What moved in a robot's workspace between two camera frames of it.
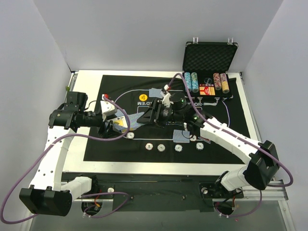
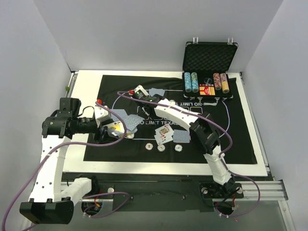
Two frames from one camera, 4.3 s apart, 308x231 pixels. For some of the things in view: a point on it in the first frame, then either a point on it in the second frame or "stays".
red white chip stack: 148,146 stays
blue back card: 181,136 stays
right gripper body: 156,111 to 143,106
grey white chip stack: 160,147 stays
